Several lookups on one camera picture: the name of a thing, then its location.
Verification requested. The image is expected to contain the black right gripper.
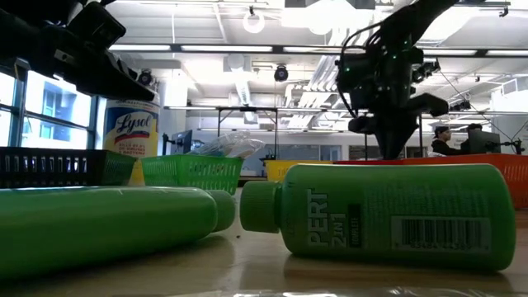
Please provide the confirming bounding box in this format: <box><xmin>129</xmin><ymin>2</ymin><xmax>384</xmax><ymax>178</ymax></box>
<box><xmin>336</xmin><ymin>45</ymin><xmax>450</xmax><ymax>161</ymax></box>

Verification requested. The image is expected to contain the yellow plastic basket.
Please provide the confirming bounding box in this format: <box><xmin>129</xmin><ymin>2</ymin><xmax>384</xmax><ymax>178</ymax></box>
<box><xmin>264</xmin><ymin>159</ymin><xmax>333</xmax><ymax>183</ymax></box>

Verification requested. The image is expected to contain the green Pert shampoo bottle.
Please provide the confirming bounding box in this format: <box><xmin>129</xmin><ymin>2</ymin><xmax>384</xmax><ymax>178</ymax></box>
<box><xmin>0</xmin><ymin>186</ymin><xmax>237</xmax><ymax>281</ymax></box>
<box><xmin>239</xmin><ymin>163</ymin><xmax>517</xmax><ymax>273</ymax></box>

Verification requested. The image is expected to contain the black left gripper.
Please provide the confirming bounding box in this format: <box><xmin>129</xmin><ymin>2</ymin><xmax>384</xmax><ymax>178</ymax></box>
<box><xmin>28</xmin><ymin>2</ymin><xmax>157</xmax><ymax>102</ymax></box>

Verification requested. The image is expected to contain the black plastic basket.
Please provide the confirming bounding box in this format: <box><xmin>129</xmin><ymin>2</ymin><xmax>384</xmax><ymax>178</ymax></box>
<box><xmin>0</xmin><ymin>147</ymin><xmax>138</xmax><ymax>190</ymax></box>

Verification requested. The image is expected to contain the green plastic basket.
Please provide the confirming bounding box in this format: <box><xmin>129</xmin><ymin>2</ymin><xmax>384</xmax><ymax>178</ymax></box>
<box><xmin>140</xmin><ymin>154</ymin><xmax>245</xmax><ymax>196</ymax></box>

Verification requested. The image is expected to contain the large window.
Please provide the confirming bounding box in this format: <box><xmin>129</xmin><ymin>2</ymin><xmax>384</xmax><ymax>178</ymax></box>
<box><xmin>0</xmin><ymin>69</ymin><xmax>104</xmax><ymax>150</ymax></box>

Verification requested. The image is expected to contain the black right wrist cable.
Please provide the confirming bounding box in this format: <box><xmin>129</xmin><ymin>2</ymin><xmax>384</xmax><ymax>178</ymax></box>
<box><xmin>336</xmin><ymin>20</ymin><xmax>384</xmax><ymax>120</ymax></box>

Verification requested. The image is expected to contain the Lysol wipes canister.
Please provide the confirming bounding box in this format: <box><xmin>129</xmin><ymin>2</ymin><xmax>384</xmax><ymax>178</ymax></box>
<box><xmin>102</xmin><ymin>92</ymin><xmax>161</xmax><ymax>187</ymax></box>

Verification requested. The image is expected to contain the person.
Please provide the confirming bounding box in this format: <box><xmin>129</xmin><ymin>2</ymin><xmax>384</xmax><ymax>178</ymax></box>
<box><xmin>431</xmin><ymin>125</ymin><xmax>465</xmax><ymax>157</ymax></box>
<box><xmin>460</xmin><ymin>122</ymin><xmax>483</xmax><ymax>154</ymax></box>

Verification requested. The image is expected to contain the blue white wrapped toothbrush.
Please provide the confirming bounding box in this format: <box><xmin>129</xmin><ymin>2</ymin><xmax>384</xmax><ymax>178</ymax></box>
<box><xmin>197</xmin><ymin>142</ymin><xmax>236</xmax><ymax>159</ymax></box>

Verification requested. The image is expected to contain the red white toothbrush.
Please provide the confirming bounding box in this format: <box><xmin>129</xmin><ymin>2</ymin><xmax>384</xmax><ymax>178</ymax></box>
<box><xmin>233</xmin><ymin>138</ymin><xmax>266</xmax><ymax>160</ymax></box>

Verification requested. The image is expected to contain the black computer monitor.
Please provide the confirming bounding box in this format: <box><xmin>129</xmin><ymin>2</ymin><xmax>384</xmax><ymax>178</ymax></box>
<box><xmin>467</xmin><ymin>129</ymin><xmax>502</xmax><ymax>155</ymax></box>
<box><xmin>171</xmin><ymin>130</ymin><xmax>194</xmax><ymax>156</ymax></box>

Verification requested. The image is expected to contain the overhead light bar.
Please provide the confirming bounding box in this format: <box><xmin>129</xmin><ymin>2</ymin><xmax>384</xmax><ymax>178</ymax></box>
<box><xmin>109</xmin><ymin>43</ymin><xmax>528</xmax><ymax>58</ymax></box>

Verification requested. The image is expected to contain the orange plastic basket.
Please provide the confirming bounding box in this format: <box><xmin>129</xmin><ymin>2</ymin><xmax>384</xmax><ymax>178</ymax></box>
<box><xmin>402</xmin><ymin>153</ymin><xmax>528</xmax><ymax>210</ymax></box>

